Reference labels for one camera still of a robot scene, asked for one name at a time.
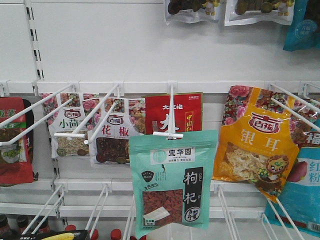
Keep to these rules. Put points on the black Franzzi cookie box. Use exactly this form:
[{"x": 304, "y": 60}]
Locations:
[{"x": 61, "y": 235}]

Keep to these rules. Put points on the teal goji berry bag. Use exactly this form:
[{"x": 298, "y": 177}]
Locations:
[{"x": 171, "y": 179}]

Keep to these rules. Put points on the blue sweet potato noodle bag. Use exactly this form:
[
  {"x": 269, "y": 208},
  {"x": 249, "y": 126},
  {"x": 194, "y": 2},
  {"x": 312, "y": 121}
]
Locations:
[{"x": 301, "y": 194}]

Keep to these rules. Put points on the red pickled vegetable bag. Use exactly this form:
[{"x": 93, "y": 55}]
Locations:
[{"x": 16, "y": 158}]

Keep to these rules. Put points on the white fennel seed bag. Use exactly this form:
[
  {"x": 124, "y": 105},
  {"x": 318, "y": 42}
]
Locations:
[{"x": 75, "y": 107}]

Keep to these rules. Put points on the yellow white fungus bag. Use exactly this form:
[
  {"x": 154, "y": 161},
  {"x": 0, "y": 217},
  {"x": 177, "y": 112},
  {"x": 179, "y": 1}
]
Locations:
[{"x": 255, "y": 143}]

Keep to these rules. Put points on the blue bag top right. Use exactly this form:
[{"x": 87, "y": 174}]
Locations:
[{"x": 304, "y": 32}]

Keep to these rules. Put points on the white dried fruit bag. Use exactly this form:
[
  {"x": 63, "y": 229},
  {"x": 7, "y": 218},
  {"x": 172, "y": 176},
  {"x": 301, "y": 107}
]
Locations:
[
  {"x": 246, "y": 12},
  {"x": 191, "y": 11}
]

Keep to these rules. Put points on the white dried fruit bag right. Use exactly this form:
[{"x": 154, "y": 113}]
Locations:
[{"x": 246, "y": 12}]

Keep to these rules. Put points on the white dried fruit bag left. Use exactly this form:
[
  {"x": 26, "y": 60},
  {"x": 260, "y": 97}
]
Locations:
[{"x": 191, "y": 11}]

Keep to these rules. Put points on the red tea bag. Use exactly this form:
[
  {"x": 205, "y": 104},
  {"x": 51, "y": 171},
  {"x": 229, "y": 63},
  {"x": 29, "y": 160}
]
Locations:
[{"x": 188, "y": 112}]

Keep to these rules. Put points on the white sichuan pepper bag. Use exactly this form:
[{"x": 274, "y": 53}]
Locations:
[{"x": 120, "y": 118}]

